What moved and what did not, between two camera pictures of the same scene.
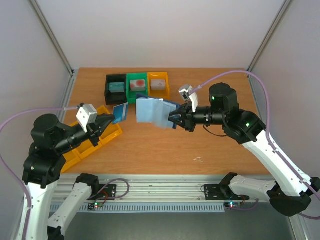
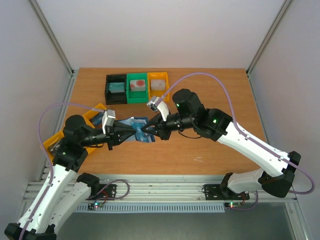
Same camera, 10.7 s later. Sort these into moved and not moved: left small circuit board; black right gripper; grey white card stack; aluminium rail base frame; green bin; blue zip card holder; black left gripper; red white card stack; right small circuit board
Moved: black right gripper; black left gripper; blue zip card holder
Not moved: green bin; left small circuit board; aluminium rail base frame; red white card stack; grey white card stack; right small circuit board
